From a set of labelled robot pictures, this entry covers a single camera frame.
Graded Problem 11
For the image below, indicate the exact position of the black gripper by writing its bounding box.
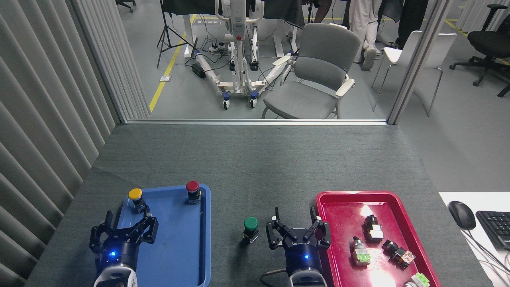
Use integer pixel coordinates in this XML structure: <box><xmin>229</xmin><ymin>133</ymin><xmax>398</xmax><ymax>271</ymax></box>
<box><xmin>266</xmin><ymin>206</ymin><xmax>332</xmax><ymax>275</ymax></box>
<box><xmin>89</xmin><ymin>210</ymin><xmax>159</xmax><ymax>271</ymax></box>

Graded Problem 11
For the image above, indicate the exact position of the green push button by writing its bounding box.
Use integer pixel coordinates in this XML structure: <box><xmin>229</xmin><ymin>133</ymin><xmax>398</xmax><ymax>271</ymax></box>
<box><xmin>242</xmin><ymin>216</ymin><xmax>259</xmax><ymax>244</ymax></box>

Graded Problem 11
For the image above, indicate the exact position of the yellow push button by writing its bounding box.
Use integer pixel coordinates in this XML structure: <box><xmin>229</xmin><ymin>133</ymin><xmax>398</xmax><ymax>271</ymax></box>
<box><xmin>128</xmin><ymin>188</ymin><xmax>149</xmax><ymax>214</ymax></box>

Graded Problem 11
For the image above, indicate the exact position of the red push button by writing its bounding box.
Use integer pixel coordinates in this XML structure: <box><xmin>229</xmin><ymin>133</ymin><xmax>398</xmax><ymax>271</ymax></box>
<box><xmin>186</xmin><ymin>181</ymin><xmax>202</xmax><ymax>205</ymax></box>

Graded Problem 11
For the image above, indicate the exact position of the red plastic tray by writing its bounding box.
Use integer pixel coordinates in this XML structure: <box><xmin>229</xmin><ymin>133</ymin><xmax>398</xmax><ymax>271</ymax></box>
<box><xmin>315</xmin><ymin>191</ymin><xmax>442</xmax><ymax>287</ymax></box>

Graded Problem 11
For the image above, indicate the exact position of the blue plastic tray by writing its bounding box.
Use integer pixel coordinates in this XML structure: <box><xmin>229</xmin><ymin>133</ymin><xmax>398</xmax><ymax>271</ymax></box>
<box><xmin>102</xmin><ymin>183</ymin><xmax>212</xmax><ymax>287</ymax></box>

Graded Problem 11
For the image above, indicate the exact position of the black computer mouse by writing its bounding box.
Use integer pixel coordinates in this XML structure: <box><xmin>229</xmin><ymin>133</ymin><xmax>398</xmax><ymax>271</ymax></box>
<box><xmin>447</xmin><ymin>201</ymin><xmax>477</xmax><ymax>230</ymax></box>

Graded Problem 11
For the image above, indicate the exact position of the grey upholstered chair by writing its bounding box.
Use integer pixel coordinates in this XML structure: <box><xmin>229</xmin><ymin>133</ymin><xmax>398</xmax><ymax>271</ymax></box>
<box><xmin>261</xmin><ymin>23</ymin><xmax>362</xmax><ymax>119</ymax></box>

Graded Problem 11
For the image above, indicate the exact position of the black keyboard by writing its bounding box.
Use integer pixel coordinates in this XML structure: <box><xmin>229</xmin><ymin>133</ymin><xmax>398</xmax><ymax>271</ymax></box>
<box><xmin>475</xmin><ymin>210</ymin><xmax>510</xmax><ymax>251</ymax></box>

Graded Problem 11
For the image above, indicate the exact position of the black tripod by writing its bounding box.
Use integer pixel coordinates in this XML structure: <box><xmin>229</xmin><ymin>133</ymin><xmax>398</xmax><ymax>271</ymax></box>
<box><xmin>157</xmin><ymin>0</ymin><xmax>198</xmax><ymax>69</ymax></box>

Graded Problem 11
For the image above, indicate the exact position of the white plastic chair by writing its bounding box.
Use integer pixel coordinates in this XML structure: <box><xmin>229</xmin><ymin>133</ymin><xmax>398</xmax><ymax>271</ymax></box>
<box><xmin>371</xmin><ymin>30</ymin><xmax>457</xmax><ymax>117</ymax></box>

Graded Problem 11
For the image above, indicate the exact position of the white stand on wheels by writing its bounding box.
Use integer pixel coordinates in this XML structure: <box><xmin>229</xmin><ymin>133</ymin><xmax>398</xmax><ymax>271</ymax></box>
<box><xmin>194</xmin><ymin>0</ymin><xmax>297</xmax><ymax>110</ymax></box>

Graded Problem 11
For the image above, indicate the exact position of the person in pale trousers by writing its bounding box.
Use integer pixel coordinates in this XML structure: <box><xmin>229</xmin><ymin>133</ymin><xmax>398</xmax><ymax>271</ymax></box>
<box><xmin>349</xmin><ymin>0</ymin><xmax>383</xmax><ymax>71</ymax></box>

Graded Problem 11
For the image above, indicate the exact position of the person in dark clothes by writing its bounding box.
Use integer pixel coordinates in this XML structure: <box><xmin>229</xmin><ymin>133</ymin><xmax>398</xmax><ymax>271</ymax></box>
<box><xmin>379</xmin><ymin>0</ymin><xmax>430</xmax><ymax>50</ymax></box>

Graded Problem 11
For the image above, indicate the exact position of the black office chair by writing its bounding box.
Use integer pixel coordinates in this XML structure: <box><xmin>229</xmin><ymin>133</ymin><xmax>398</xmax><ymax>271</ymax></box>
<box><xmin>449</xmin><ymin>4</ymin><xmax>510</xmax><ymax>98</ymax></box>

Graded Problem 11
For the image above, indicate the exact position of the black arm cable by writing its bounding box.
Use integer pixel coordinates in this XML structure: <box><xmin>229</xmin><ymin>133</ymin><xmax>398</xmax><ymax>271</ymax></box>
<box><xmin>260</xmin><ymin>268</ymin><xmax>291</xmax><ymax>287</ymax></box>

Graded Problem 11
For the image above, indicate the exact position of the silver switch with green block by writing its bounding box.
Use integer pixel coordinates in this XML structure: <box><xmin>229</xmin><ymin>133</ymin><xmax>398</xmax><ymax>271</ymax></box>
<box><xmin>351</xmin><ymin>236</ymin><xmax>371</xmax><ymax>266</ymax></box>

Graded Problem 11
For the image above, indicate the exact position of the black and white switch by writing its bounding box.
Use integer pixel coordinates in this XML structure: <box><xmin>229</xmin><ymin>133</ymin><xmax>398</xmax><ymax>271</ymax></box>
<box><xmin>363</xmin><ymin>214</ymin><xmax>384</xmax><ymax>243</ymax></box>

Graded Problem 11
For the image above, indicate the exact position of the black switch with orange block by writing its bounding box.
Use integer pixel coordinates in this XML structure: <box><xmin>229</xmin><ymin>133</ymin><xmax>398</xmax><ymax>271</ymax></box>
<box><xmin>382</xmin><ymin>239</ymin><xmax>416</xmax><ymax>269</ymax></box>

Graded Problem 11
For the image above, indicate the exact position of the silver table edge rail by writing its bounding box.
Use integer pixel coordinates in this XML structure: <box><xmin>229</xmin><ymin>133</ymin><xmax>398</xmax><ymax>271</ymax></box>
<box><xmin>124</xmin><ymin>119</ymin><xmax>388</xmax><ymax>126</ymax></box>

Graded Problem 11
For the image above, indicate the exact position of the white and green switch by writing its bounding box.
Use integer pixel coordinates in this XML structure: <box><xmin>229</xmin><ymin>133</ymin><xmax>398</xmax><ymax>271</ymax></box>
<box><xmin>402</xmin><ymin>272</ymin><xmax>431</xmax><ymax>287</ymax></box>

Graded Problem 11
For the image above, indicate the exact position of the black mouse cable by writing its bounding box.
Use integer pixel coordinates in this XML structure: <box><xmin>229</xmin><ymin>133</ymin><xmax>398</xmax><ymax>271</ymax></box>
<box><xmin>462</xmin><ymin>229</ymin><xmax>510</xmax><ymax>279</ymax></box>

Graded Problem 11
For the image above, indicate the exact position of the silver post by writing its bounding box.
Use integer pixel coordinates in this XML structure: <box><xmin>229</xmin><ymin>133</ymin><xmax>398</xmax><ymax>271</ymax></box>
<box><xmin>386</xmin><ymin>0</ymin><xmax>455</xmax><ymax>125</ymax></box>

